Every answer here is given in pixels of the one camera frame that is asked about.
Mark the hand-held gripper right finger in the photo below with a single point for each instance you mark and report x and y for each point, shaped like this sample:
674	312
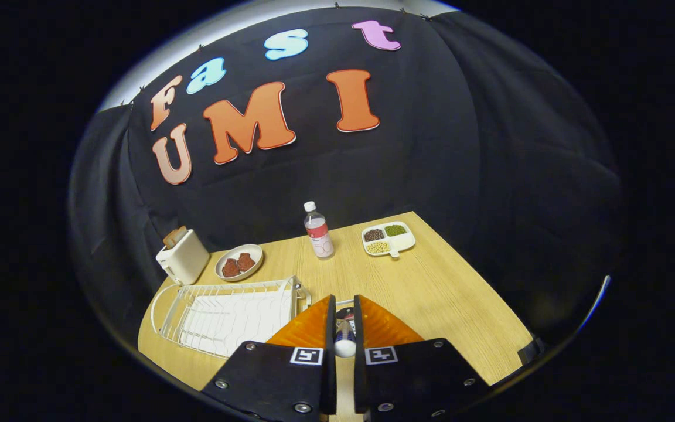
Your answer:
359	375

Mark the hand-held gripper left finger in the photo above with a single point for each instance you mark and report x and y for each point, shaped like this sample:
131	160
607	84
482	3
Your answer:
267	381

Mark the beige round plate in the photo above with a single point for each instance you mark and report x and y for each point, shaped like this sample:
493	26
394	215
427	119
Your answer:
254	251

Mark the brown meat piece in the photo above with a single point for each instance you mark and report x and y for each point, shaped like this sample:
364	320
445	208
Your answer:
231	268
246	262

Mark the pile of yellow beans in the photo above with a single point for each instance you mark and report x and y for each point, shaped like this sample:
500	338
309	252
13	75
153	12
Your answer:
378	247

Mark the clear plastic bottle red label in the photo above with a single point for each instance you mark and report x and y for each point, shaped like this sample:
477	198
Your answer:
320	240

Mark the pile of dark beans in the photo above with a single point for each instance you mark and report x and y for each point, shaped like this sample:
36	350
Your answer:
374	235

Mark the white divided tray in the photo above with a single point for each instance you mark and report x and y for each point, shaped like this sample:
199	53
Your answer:
405	241

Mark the white toaster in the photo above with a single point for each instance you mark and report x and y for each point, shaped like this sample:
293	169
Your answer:
188	261

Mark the pile of green beans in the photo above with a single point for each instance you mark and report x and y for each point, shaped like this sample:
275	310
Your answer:
395	230

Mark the toasted bread slice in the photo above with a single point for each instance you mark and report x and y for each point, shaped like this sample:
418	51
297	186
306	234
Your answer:
174	235

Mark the black table clamp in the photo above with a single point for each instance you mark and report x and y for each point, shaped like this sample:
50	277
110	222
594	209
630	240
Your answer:
531	350

